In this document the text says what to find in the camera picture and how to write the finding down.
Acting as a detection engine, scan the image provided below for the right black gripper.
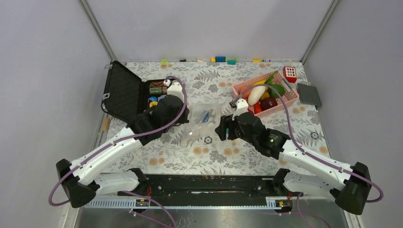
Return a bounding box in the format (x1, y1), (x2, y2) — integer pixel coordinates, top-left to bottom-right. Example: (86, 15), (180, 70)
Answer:
(214, 114), (257, 146)

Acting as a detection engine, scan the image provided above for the clear zip top bag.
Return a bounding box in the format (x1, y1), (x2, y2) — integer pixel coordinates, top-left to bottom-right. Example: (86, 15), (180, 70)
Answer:
(180, 103), (222, 147)

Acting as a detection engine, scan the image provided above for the peach toy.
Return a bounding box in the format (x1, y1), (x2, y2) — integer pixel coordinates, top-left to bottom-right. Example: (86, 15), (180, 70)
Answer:
(239, 86), (250, 100)

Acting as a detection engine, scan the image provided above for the white radish toy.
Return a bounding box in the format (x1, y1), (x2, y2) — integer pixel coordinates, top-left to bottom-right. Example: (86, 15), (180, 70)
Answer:
(248, 84), (266, 106)

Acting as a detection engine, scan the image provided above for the dark red eggplant toy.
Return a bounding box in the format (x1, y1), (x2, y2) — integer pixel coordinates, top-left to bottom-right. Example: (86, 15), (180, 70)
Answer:
(260, 97), (278, 111)

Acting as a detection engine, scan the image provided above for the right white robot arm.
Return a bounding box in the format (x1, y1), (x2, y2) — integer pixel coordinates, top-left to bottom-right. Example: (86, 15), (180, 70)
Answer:
(215, 112), (372, 215)

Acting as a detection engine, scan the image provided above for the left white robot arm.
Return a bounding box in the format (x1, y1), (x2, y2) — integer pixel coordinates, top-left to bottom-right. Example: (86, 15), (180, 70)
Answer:
(56, 95), (189, 208)

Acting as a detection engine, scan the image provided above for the blue grey brick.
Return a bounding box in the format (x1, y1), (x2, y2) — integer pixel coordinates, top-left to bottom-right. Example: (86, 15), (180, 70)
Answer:
(200, 111), (211, 124)

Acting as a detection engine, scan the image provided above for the red chili toy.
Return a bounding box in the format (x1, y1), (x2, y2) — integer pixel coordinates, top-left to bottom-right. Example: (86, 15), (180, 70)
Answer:
(253, 102), (262, 114)

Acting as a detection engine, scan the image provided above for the black open case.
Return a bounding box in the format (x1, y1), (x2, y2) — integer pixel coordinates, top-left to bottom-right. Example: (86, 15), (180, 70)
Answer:
(101, 60), (184, 133)

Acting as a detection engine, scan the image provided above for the yellow pepper toy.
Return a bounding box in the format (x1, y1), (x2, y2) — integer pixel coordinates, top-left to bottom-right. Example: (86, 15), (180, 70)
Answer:
(251, 79), (268, 101)

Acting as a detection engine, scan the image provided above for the wooden block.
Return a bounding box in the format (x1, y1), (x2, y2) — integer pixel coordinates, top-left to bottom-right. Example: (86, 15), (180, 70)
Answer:
(101, 117), (111, 132)

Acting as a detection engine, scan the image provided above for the pink plastic basket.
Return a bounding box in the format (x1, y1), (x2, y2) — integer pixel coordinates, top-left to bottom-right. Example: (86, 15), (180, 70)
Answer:
(232, 70), (299, 117)

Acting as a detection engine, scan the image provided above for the red grid block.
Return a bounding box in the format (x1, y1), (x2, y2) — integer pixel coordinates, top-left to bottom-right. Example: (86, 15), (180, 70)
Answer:
(283, 66), (297, 83)

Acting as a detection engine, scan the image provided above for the dark grey baseplate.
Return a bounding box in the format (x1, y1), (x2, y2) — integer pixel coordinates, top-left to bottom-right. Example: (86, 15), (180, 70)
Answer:
(297, 83), (322, 107)

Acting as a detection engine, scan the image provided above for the black ring washer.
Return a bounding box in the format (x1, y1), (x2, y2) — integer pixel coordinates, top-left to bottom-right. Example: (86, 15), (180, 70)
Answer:
(204, 136), (212, 144)

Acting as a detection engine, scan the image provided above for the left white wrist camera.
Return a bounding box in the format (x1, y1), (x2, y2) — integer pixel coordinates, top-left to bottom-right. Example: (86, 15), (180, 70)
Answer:
(163, 78), (184, 102)

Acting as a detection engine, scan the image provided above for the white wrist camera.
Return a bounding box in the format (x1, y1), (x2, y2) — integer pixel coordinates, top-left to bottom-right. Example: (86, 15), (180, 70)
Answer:
(230, 98), (249, 121)
(163, 78), (184, 102)

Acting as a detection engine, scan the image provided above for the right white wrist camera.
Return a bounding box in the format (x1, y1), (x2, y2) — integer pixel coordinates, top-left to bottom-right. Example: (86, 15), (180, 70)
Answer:
(230, 98), (249, 121)

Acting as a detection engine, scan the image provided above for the blue brick at wall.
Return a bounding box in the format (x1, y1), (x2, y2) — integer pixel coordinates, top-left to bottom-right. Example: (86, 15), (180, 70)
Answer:
(214, 56), (226, 62)

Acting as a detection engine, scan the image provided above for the green teal brick at wall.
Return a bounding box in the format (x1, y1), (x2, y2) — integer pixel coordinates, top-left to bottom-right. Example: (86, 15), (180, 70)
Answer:
(226, 58), (238, 65)

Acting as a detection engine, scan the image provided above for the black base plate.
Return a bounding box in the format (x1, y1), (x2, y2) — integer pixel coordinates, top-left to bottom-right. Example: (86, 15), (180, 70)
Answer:
(132, 174), (298, 207)

